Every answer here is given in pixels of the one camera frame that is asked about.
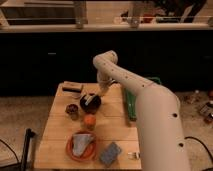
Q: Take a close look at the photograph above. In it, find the wooden block with dark top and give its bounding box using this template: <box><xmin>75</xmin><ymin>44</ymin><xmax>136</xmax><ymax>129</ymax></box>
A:
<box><xmin>62</xmin><ymin>81</ymin><xmax>83</xmax><ymax>93</ymax></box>

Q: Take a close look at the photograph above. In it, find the dark purple bowl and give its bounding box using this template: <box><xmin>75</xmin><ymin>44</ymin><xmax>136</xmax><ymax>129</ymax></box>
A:
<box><xmin>80</xmin><ymin>94</ymin><xmax>101</xmax><ymax>114</ymax></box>

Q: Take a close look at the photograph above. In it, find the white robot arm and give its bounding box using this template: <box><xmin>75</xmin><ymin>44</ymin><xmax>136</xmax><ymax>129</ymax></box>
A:
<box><xmin>93</xmin><ymin>50</ymin><xmax>191</xmax><ymax>171</ymax></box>

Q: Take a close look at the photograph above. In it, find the black chair frame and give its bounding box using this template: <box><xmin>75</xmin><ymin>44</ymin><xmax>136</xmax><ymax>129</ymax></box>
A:
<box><xmin>20</xmin><ymin>128</ymin><xmax>36</xmax><ymax>171</ymax></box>

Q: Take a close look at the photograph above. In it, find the blue grey sponge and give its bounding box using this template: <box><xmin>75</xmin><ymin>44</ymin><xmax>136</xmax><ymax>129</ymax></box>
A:
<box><xmin>99</xmin><ymin>142</ymin><xmax>122</xmax><ymax>167</ymax></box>

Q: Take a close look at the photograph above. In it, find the silver fork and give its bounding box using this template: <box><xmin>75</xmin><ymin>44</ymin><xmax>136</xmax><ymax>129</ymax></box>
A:
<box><xmin>128</xmin><ymin>152</ymin><xmax>140</xmax><ymax>159</ymax></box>

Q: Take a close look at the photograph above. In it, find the small dark cup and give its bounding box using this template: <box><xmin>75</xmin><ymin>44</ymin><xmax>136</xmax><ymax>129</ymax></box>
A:
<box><xmin>65</xmin><ymin>104</ymin><xmax>79</xmax><ymax>120</ymax></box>

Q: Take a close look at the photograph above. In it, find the white dish brush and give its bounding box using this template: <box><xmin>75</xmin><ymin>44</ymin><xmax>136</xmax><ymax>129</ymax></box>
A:
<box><xmin>85</xmin><ymin>94</ymin><xmax>101</xmax><ymax>106</ymax></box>

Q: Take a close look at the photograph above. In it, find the orange plate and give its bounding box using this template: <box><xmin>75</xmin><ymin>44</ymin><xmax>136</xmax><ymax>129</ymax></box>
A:
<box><xmin>66</xmin><ymin>131</ymin><xmax>97</xmax><ymax>162</ymax></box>

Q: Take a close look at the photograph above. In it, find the orange round object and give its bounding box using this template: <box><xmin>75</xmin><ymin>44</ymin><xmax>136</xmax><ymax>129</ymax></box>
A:
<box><xmin>83</xmin><ymin>114</ymin><xmax>96</xmax><ymax>129</ymax></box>

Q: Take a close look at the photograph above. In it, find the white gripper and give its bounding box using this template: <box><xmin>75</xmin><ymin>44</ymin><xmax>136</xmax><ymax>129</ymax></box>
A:
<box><xmin>97</xmin><ymin>71</ymin><xmax>113</xmax><ymax>96</ymax></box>

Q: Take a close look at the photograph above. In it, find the grey cloth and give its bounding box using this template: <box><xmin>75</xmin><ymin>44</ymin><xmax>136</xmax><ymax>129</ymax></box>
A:
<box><xmin>72</xmin><ymin>133</ymin><xmax>94</xmax><ymax>157</ymax></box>

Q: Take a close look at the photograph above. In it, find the green cutting board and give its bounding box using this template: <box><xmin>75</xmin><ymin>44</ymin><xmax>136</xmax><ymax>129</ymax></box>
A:
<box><xmin>123</xmin><ymin>77</ymin><xmax>162</xmax><ymax>122</ymax></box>

